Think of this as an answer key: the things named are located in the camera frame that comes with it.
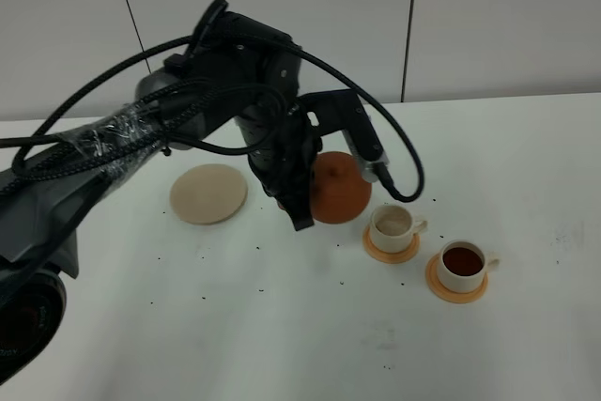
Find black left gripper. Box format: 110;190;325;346
163;0;320;231

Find brown clay teapot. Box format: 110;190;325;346
310;151;372;224

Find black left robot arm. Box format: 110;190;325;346
1;0;320;378

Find beige round teapot saucer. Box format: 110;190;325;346
169;164;248;225

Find white teacup far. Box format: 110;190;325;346
368;205;428;254

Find white teacup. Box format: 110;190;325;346
436;240;500;294
368;205;428;254

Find wooden coaster far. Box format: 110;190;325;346
362;226;421;264

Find wooden coaster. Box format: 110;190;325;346
425;254;488;304
362;226;421;264

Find wooden coaster near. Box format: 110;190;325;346
425;254;488;304

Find white teacup near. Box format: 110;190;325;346
436;240;500;294

